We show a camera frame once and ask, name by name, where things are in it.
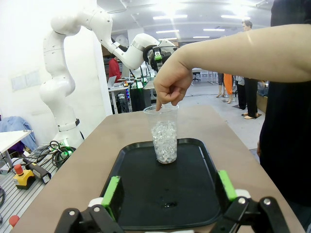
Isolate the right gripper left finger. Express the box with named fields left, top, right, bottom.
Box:
left=53, top=175, right=126, bottom=233

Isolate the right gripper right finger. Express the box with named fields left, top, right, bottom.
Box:
left=211, top=169, right=291, bottom=233

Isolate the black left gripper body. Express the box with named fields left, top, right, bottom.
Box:
left=145, top=45, right=174, bottom=73

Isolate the clear plastic cup with ice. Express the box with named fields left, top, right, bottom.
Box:
left=143, top=103, right=180, bottom=165

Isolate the person's right forearm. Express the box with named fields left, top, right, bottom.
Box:
left=170, top=23, right=311, bottom=83

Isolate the person's right hand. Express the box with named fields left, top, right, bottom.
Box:
left=153, top=54, right=193, bottom=112

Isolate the black plastic serving tray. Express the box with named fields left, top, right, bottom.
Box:
left=99, top=137, right=223, bottom=231

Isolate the person in red top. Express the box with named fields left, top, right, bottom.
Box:
left=108, top=56, right=121, bottom=83

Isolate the black computer tower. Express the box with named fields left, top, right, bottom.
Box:
left=130, top=81, right=147, bottom=113

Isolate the open silver laptop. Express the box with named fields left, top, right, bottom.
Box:
left=106, top=75, right=118, bottom=88

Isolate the mannequin with blue top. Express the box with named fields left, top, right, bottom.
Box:
left=216, top=72, right=226, bottom=98

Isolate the mannequin with orange trousers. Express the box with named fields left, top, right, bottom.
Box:
left=223, top=72, right=234, bottom=105

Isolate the black and silver handheld device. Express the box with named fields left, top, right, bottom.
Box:
left=22, top=158, right=52, bottom=184

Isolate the person's black sweater torso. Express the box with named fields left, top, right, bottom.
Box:
left=257, top=0, right=311, bottom=230

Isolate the mannequin with white shirt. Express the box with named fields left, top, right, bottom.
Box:
left=234, top=74, right=246, bottom=110

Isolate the yellow emergency stop box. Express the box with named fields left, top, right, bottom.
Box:
left=13, top=164, right=36, bottom=190

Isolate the mannequin with grey jacket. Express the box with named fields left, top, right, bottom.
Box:
left=241, top=20, right=262, bottom=120

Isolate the red round button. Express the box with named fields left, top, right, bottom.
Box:
left=8, top=214, right=20, bottom=229

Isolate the purple cloth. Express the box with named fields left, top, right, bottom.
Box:
left=8, top=141, right=25, bottom=154

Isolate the white table with metal legs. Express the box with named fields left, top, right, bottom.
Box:
left=0, top=130, right=33, bottom=174

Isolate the light blue shirt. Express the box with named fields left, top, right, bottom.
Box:
left=0, top=116, right=37, bottom=152

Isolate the black cable bundle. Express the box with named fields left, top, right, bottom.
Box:
left=31, top=140, right=74, bottom=169

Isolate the grey slotted aluminium base plate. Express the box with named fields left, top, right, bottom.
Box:
left=0, top=145, right=64, bottom=233

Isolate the white paper sheet on wall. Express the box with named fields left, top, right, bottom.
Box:
left=25, top=70, right=41, bottom=87
left=11, top=75, right=27, bottom=92

